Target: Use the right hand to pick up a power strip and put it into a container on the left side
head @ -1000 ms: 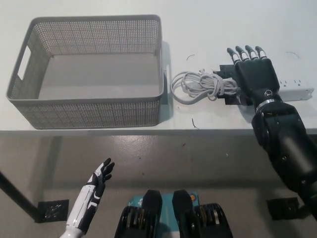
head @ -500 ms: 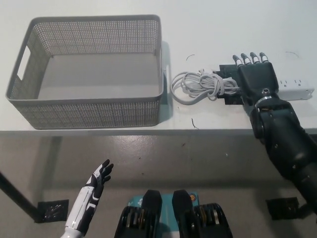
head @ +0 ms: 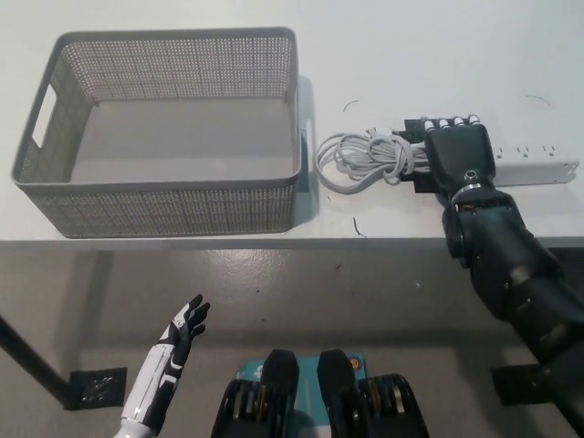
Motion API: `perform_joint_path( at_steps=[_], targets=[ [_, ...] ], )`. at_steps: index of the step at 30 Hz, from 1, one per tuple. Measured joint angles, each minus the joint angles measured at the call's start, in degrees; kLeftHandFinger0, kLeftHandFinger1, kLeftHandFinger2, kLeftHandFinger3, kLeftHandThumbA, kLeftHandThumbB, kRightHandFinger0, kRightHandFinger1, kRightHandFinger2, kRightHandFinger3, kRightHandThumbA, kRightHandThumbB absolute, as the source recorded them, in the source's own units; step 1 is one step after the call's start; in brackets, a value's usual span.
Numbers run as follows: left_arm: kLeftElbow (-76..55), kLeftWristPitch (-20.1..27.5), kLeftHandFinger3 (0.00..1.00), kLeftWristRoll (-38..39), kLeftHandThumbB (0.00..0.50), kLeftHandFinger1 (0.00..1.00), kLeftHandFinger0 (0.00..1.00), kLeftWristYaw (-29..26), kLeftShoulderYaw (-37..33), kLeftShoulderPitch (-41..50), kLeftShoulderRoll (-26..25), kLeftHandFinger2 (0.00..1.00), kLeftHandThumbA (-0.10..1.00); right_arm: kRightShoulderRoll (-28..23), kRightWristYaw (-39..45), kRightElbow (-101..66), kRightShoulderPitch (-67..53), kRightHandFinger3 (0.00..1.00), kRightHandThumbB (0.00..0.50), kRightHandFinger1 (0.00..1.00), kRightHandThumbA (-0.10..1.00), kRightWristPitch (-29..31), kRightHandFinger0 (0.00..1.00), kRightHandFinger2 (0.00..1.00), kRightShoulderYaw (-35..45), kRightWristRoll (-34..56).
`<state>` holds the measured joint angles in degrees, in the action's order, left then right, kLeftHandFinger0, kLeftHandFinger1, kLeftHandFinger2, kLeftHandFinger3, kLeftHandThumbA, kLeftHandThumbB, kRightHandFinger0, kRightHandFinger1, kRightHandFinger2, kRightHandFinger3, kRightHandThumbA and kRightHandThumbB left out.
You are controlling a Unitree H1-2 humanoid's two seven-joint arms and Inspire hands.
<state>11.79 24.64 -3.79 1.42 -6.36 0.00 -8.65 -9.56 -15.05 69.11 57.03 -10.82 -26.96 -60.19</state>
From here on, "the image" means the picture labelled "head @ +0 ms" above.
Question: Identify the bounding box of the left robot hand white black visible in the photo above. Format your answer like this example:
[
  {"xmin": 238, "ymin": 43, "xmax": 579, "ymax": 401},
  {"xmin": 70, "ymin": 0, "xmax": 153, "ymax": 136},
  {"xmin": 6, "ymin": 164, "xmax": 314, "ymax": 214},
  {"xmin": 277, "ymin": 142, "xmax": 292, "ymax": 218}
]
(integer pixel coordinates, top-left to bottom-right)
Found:
[{"xmin": 120, "ymin": 293, "xmax": 212, "ymax": 429}]

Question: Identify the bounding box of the right robot hand black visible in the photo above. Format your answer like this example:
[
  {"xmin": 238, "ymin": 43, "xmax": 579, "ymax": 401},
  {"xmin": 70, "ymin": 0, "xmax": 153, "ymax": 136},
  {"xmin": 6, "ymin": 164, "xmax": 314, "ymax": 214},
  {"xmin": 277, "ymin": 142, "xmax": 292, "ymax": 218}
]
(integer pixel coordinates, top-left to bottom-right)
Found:
[{"xmin": 421, "ymin": 111, "xmax": 498, "ymax": 203}]

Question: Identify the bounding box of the grey perforated plastic basket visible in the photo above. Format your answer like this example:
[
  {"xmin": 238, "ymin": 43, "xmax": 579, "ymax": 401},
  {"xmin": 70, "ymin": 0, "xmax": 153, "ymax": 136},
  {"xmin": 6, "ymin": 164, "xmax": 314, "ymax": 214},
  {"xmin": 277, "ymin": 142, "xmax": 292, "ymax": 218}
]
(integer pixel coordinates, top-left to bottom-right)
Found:
[{"xmin": 9, "ymin": 26, "xmax": 316, "ymax": 239}]

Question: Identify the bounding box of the black metal table leg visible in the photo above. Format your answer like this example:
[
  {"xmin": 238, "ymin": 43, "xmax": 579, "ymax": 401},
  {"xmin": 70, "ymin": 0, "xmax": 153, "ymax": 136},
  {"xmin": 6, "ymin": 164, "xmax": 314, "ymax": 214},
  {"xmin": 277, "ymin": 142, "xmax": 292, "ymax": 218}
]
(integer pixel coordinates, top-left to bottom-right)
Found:
[{"xmin": 0, "ymin": 314, "xmax": 79, "ymax": 410}]

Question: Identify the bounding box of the white power strip with cord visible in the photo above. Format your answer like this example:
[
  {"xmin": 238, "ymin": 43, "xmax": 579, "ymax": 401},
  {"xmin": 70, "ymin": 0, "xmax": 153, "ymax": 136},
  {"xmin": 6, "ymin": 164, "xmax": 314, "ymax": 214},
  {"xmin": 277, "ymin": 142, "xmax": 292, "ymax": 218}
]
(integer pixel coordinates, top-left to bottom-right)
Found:
[{"xmin": 316, "ymin": 126, "xmax": 579, "ymax": 195}]

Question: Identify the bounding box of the black tape patch on floor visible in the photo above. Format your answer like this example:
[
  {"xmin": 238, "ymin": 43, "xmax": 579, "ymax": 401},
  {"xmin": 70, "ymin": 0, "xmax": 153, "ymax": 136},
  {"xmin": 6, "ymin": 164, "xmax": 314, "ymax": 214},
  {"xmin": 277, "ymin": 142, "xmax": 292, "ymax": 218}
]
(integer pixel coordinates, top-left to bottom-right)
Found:
[
  {"xmin": 68, "ymin": 366, "xmax": 127, "ymax": 410},
  {"xmin": 490, "ymin": 363, "xmax": 556, "ymax": 406}
]

